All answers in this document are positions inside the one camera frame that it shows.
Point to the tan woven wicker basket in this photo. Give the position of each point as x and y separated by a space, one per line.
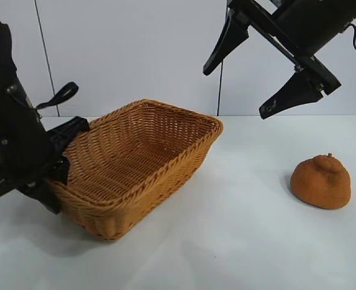
135 169

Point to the bumpy orange fruit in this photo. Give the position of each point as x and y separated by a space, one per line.
321 184

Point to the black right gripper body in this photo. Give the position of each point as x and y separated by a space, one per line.
312 25

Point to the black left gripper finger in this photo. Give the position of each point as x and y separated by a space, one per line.
43 196
63 170

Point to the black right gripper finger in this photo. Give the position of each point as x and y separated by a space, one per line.
294 98
227 43

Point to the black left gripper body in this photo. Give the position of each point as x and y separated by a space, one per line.
14 142

